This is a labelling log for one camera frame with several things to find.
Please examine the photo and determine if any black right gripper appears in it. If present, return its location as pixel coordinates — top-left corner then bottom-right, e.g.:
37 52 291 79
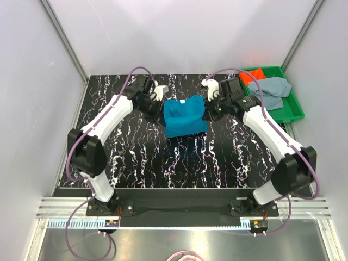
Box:
202 93 231 123

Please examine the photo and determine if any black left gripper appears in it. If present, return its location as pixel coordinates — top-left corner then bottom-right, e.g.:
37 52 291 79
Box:
136 97 166 127

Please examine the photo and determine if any blue t shirt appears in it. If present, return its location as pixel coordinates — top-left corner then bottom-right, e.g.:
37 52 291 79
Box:
163 95 207 138

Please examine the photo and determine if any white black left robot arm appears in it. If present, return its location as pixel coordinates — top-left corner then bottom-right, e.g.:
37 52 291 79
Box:
65 75 169 215

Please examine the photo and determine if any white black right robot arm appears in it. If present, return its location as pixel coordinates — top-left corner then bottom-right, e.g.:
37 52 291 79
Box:
201 78 317 216

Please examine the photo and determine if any orange t shirt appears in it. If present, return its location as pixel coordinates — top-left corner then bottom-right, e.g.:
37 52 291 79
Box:
239 68 266 86

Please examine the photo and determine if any grey t shirt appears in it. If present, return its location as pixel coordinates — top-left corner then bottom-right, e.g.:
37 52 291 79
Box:
258 77 292 110

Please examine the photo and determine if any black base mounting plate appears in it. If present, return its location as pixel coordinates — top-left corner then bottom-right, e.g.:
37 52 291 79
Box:
86 197 279 218

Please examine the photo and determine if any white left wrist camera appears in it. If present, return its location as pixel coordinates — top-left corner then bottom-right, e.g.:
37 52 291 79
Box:
150 85 169 101

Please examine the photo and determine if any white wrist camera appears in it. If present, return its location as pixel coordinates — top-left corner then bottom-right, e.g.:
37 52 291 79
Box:
201 79 220 101
150 85 169 101

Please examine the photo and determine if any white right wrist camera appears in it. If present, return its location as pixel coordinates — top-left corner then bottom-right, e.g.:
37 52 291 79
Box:
201 79 220 101

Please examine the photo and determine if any aluminium frame rail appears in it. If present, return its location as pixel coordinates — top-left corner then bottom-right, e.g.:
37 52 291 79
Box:
36 197 331 219

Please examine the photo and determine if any pink cable loop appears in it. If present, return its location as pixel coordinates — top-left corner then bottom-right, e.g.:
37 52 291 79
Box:
166 250 204 261

